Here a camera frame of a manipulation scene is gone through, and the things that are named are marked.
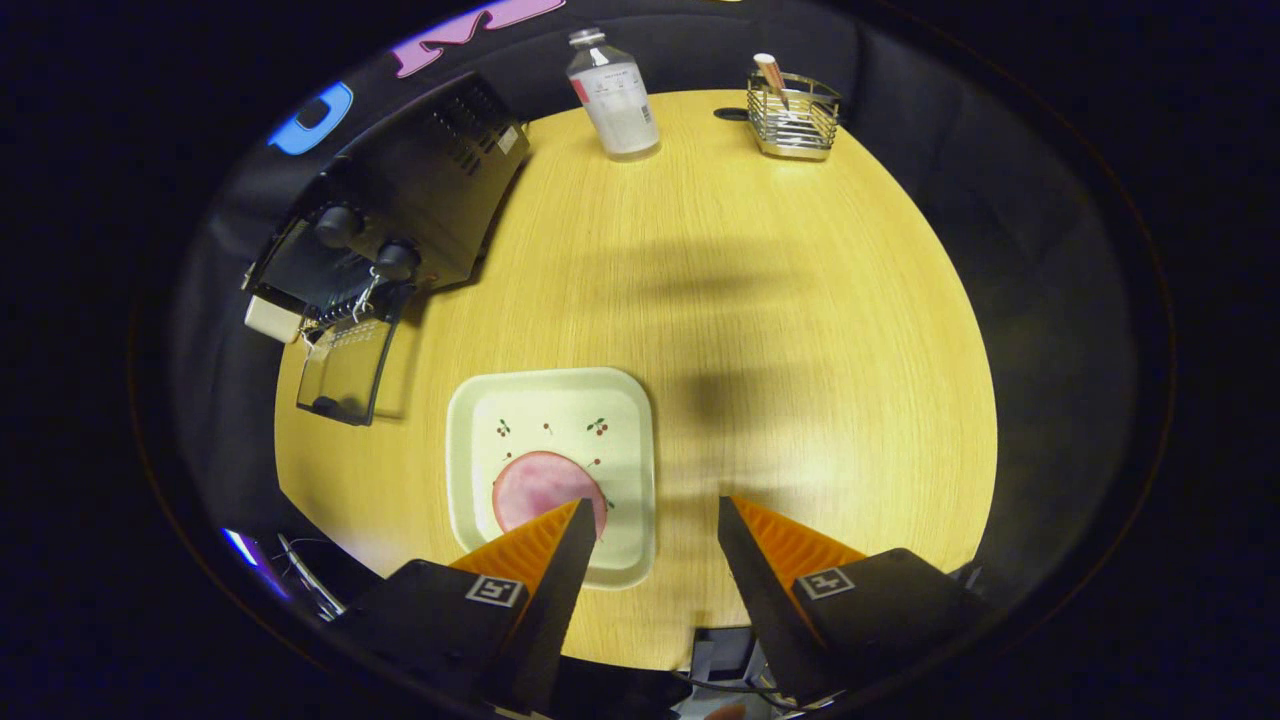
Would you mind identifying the pink ham slice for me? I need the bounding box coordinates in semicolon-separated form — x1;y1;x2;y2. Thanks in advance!
492;451;609;541

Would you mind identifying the cream square cherry-print plate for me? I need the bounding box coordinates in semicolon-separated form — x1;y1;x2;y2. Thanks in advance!
446;367;657;591

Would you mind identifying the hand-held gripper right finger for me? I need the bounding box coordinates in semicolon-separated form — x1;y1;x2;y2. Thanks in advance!
717;495;991;701

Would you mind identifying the metal wire basket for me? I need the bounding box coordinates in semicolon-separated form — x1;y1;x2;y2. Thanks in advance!
746;70;843;162

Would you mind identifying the clear bottle with white contents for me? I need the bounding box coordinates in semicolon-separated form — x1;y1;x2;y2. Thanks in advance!
567;28;661;161

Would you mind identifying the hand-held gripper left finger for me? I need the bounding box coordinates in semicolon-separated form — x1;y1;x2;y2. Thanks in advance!
330;498;598;716

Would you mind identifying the metal wire frame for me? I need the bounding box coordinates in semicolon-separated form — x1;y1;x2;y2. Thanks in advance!
278;533;346;619

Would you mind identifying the black toaster oven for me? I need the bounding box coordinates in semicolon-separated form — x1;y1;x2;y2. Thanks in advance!
243;72;531;428

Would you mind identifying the brown stick with white tip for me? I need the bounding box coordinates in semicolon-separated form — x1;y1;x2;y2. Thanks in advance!
753;53;791;111

